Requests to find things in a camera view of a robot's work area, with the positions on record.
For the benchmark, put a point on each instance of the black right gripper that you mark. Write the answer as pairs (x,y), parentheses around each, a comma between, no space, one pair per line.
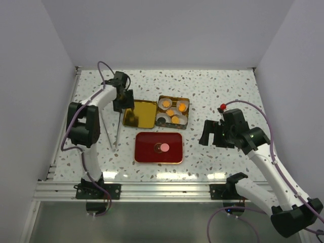
(213,127)

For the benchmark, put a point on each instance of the white paper cup top left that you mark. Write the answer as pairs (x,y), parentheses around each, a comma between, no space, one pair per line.
(160,103)

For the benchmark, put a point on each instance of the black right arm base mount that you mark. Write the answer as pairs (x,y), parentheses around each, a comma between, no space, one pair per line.
(222,189)

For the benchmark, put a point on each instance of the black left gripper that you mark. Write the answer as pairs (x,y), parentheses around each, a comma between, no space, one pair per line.
(129,104)

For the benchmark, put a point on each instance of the green tin lid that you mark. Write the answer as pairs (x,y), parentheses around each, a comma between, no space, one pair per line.
(142,115)

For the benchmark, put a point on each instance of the orange fish cookie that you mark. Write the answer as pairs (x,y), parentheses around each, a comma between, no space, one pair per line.
(182,107)

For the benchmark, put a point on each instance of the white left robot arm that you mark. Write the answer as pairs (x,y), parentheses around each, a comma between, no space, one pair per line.
(83,121)

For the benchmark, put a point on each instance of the white paper cup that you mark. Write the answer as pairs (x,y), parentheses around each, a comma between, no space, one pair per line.
(160,103)
(182,101)
(176,111)
(168,119)
(179,119)

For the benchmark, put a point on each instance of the red lacquer tray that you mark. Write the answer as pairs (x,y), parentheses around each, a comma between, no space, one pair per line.
(147,148)

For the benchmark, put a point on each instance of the white paper cup bottom left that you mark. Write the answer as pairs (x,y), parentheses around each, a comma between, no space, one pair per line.
(168,119)

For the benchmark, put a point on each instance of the steel serving tongs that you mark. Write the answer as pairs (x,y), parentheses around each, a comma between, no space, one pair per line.
(111,125)

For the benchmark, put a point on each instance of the black sandwich cookie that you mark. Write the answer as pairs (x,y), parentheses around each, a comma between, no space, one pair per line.
(161,120)

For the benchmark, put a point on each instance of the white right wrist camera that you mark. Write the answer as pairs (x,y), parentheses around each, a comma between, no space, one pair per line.
(222,108)

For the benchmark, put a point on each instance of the aluminium frame rail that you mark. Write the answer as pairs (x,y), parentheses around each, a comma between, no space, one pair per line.
(130,192)

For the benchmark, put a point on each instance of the green cookie tin box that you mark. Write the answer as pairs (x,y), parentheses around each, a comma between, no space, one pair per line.
(174,102)

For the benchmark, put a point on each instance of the orange leaf cookie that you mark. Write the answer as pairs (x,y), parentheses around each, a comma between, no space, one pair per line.
(170,112)

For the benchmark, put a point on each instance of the pink sandwich cookie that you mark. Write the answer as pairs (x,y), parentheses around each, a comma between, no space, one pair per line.
(164,147)

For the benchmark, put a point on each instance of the white paper cup top right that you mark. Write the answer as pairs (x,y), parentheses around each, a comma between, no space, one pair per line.
(182,101)

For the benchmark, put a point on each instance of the tan round biscuit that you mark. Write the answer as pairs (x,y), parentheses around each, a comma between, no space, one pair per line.
(175,120)

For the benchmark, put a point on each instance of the white paper cup bottom right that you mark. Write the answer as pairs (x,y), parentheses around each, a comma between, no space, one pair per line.
(179,119)

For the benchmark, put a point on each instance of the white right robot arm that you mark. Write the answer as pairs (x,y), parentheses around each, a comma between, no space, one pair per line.
(289,207)

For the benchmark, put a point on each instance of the white paper cup centre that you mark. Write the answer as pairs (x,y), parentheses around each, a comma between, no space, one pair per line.
(176,111)

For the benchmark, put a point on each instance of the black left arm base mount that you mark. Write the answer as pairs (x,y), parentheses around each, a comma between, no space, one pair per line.
(88,190)

